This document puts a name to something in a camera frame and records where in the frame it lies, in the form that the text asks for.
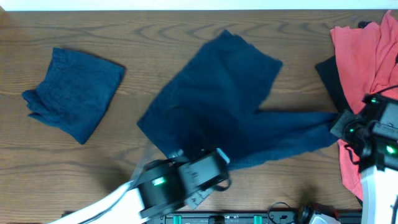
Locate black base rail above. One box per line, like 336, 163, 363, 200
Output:
60, 202, 364, 224

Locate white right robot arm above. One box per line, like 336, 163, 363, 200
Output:
330, 110, 397, 224

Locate folded navy blue shorts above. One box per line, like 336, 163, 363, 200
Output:
22, 48, 126, 144

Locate red t-shirt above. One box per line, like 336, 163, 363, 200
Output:
330, 9, 398, 201

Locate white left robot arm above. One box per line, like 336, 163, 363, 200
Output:
52, 155, 228, 224

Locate black garment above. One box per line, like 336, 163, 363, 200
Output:
315, 22, 380, 114

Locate navy blue shorts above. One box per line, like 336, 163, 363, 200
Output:
137, 31, 336, 170
22, 48, 126, 144

